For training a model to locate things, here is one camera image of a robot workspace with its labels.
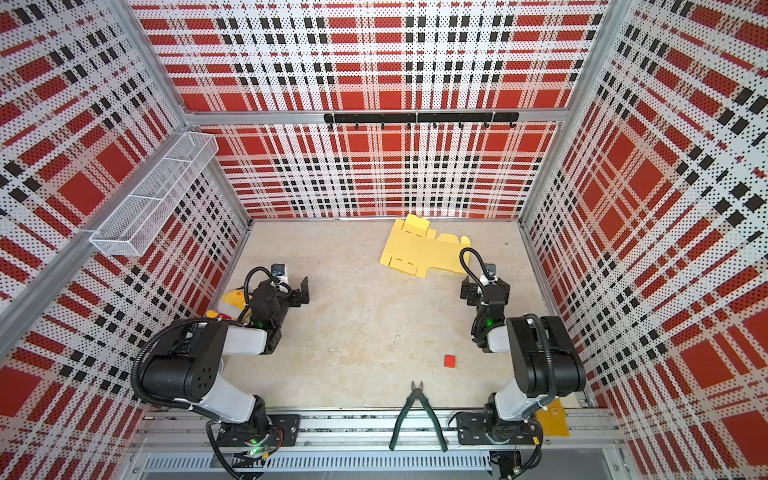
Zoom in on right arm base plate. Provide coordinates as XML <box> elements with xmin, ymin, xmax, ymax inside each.
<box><xmin>455</xmin><ymin>411</ymin><xmax>543</xmax><ymax>446</ymax></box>

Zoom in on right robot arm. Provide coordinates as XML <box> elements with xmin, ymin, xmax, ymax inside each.
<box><xmin>458</xmin><ymin>247</ymin><xmax>587</xmax><ymax>444</ymax></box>

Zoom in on yellow paper box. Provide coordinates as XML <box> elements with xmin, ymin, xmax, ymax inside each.
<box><xmin>380</xmin><ymin>214</ymin><xmax>471</xmax><ymax>278</ymax></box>

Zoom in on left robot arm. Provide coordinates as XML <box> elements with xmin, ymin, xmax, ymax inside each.
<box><xmin>130</xmin><ymin>264</ymin><xmax>310</xmax><ymax>455</ymax></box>

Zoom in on white wire mesh basket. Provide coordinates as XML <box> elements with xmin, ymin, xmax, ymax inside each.
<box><xmin>90</xmin><ymin>132</ymin><xmax>218</xmax><ymax>257</ymax></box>

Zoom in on black hook rail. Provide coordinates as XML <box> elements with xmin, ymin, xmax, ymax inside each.
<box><xmin>323</xmin><ymin>111</ymin><xmax>520</xmax><ymax>128</ymax></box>

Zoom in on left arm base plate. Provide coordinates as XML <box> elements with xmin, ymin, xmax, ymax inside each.
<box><xmin>216</xmin><ymin>414</ymin><xmax>301</xmax><ymax>451</ymax></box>

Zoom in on yellow card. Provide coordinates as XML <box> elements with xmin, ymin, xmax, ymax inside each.
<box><xmin>535</xmin><ymin>398</ymin><xmax>570</xmax><ymax>437</ymax></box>

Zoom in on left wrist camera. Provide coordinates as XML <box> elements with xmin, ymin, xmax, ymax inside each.
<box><xmin>270</xmin><ymin>263</ymin><xmax>288</xmax><ymax>283</ymax></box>

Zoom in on yellow plush toy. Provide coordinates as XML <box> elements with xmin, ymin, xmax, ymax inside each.
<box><xmin>205</xmin><ymin>289</ymin><xmax>245</xmax><ymax>320</ymax></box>

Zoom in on green handled pliers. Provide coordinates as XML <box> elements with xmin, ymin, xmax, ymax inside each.
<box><xmin>388</xmin><ymin>380</ymin><xmax>449</xmax><ymax>453</ymax></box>

